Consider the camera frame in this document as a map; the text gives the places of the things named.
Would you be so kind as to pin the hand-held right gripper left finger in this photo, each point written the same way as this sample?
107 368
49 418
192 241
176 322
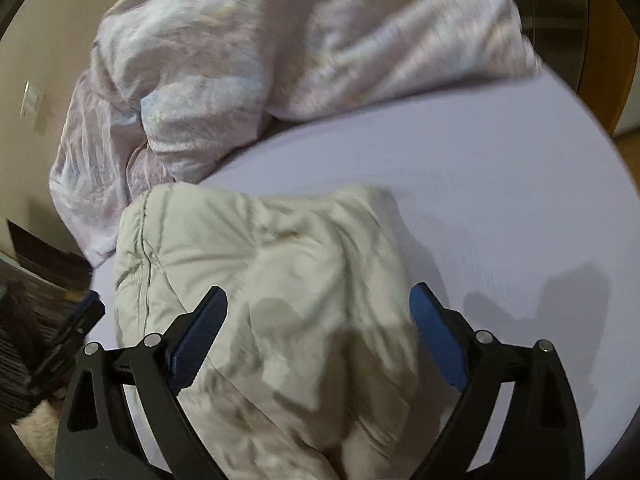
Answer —
197 345

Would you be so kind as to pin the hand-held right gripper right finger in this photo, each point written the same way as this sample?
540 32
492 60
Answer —
440 340

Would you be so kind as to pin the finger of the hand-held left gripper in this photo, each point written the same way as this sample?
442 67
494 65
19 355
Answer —
75 327

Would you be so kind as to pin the beige padded jacket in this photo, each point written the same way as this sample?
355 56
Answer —
275 285

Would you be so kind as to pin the dark window blind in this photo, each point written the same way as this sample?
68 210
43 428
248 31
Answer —
20 350

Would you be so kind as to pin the black flat panel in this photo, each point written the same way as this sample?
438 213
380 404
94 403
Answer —
45 255

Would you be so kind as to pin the cream shaggy rug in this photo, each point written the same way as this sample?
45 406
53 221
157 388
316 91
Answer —
42 435

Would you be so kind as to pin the bed with lavender sheet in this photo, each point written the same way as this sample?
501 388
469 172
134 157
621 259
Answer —
500 185

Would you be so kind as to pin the pale pink patterned blanket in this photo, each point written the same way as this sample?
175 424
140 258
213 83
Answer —
250 50

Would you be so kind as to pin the wooden furniture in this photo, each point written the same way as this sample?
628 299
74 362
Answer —
612 60

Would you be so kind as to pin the white wall switch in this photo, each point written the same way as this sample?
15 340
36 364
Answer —
31 100

